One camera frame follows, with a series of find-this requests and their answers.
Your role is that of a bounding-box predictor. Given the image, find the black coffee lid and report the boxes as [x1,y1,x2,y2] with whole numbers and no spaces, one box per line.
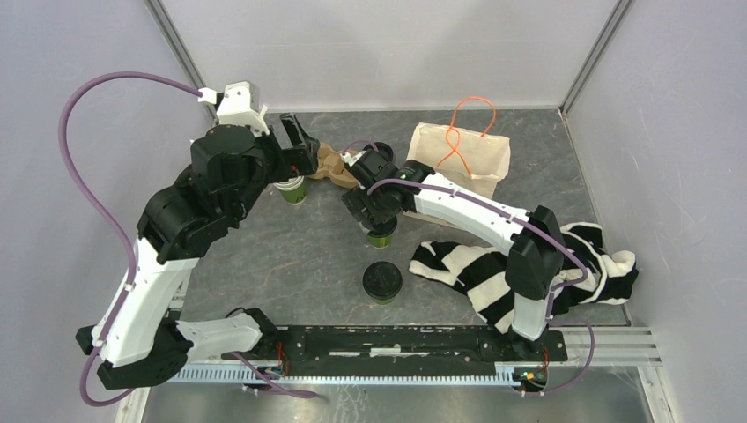
[362,261,403,294]

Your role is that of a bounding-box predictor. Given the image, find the green paper coffee cup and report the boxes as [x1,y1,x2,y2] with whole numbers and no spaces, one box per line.
[368,293,397,305]

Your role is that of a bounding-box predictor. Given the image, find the brown paper bag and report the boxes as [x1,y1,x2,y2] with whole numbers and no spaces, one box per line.
[407,96,511,199]

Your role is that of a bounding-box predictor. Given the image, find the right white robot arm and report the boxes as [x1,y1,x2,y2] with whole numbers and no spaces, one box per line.
[341,149,567,360]

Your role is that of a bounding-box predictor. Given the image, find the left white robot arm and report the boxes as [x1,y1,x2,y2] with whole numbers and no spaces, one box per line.
[76,113,321,390]

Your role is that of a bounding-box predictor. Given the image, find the stack of paper cups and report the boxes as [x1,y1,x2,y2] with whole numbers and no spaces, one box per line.
[273,176,307,205]

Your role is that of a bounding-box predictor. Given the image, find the brown cardboard cup carrier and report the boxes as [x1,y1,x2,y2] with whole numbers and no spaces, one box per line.
[309,143,358,189]

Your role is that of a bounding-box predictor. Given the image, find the stack of black lids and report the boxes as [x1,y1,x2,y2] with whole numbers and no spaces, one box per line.
[373,142,394,169]

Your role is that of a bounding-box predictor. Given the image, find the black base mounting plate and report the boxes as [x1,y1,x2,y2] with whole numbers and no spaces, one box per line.
[242,325,568,376]

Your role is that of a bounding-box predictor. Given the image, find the black white striped cloth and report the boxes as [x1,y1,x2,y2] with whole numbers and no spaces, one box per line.
[409,222,639,334]

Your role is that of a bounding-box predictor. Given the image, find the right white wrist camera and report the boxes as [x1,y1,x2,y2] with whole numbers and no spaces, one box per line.
[340,151,367,172]

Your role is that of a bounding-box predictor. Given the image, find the aluminium frame rail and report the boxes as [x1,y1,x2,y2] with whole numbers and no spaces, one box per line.
[114,324,672,423]

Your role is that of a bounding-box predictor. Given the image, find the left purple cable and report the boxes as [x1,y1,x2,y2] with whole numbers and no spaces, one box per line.
[58,71,319,407]

